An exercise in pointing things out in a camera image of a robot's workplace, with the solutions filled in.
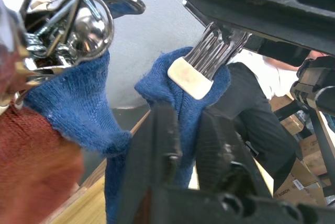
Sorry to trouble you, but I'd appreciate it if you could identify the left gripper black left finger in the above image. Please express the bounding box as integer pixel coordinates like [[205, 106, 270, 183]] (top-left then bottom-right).
[[115, 103, 183, 224]]

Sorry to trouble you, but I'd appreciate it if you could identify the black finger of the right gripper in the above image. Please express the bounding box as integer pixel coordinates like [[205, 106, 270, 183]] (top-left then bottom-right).
[[157, 0, 335, 57], [242, 33, 312, 68]]

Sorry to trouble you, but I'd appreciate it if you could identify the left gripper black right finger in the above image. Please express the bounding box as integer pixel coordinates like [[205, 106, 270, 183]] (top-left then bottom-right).
[[195, 107, 273, 200]]

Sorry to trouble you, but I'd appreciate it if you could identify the blue ankle sock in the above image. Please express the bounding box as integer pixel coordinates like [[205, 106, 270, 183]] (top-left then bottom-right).
[[23, 50, 131, 159], [104, 47, 232, 224]]

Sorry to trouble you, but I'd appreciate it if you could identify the plain cardboard box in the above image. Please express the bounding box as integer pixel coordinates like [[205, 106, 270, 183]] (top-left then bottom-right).
[[298, 132, 332, 180], [269, 92, 306, 136]]

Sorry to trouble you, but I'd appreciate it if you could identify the person in white shirt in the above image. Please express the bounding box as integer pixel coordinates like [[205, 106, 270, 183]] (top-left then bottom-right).
[[226, 48, 332, 196]]

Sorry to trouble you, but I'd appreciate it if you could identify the printed cardboard box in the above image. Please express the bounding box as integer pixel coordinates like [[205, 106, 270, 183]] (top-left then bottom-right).
[[273, 160, 328, 206]]

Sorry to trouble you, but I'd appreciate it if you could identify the red ankle sock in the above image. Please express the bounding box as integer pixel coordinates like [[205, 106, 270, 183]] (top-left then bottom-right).
[[0, 98, 84, 224]]

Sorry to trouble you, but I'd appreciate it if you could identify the black metal frame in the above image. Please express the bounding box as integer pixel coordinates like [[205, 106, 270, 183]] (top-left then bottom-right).
[[273, 100, 335, 198]]

